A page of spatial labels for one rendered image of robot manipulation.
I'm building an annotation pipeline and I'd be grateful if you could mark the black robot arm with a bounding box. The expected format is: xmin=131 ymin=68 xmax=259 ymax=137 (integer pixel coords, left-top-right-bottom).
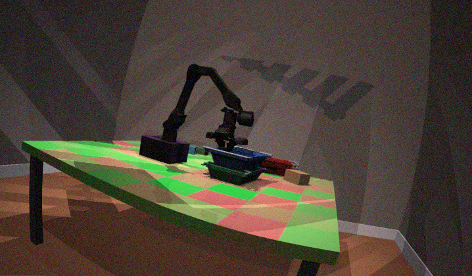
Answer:
xmin=161 ymin=64 xmax=254 ymax=143

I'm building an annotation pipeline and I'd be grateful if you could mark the green plastic tray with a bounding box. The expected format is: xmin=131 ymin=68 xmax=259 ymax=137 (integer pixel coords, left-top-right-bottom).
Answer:
xmin=201 ymin=162 xmax=268 ymax=185

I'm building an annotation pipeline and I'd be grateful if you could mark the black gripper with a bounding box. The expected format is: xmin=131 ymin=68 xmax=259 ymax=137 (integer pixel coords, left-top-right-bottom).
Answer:
xmin=206 ymin=122 xmax=248 ymax=152

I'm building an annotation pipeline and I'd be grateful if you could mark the tan rectangular block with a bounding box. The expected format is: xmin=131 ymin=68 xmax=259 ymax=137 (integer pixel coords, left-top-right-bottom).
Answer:
xmin=283 ymin=169 xmax=311 ymax=186

